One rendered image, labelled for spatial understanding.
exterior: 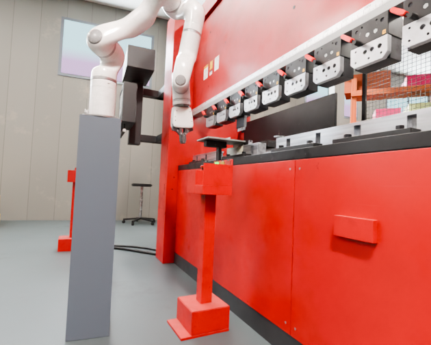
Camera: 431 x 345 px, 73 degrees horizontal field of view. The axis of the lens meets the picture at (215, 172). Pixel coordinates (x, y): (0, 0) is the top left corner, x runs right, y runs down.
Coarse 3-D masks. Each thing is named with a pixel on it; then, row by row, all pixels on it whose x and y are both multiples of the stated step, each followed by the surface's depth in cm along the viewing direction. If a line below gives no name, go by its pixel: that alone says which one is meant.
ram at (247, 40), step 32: (224, 0) 223; (256, 0) 181; (288, 0) 152; (320, 0) 132; (352, 0) 116; (224, 32) 219; (256, 32) 179; (288, 32) 151; (320, 32) 130; (224, 64) 216; (256, 64) 177; (224, 96) 213
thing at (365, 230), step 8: (336, 216) 101; (344, 216) 98; (336, 224) 101; (344, 224) 98; (352, 224) 95; (360, 224) 92; (368, 224) 90; (376, 224) 89; (336, 232) 100; (344, 232) 97; (352, 232) 95; (360, 232) 92; (368, 232) 90; (376, 232) 89; (360, 240) 92; (368, 240) 89; (376, 240) 89
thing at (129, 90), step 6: (126, 84) 261; (132, 84) 263; (126, 90) 261; (132, 90) 263; (126, 96) 261; (132, 96) 263; (126, 102) 261; (132, 102) 263; (126, 108) 261; (132, 108) 263; (126, 114) 261; (132, 114) 263; (126, 120) 260; (132, 120) 262; (126, 126) 282; (132, 126) 281
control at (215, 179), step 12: (204, 168) 139; (216, 168) 142; (228, 168) 145; (192, 180) 150; (204, 180) 138; (216, 180) 142; (228, 180) 145; (192, 192) 149; (204, 192) 138; (216, 192) 141; (228, 192) 145
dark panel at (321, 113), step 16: (336, 96) 190; (288, 112) 231; (304, 112) 214; (320, 112) 200; (336, 112) 190; (256, 128) 272; (272, 128) 249; (288, 128) 230; (304, 128) 213; (320, 128) 200
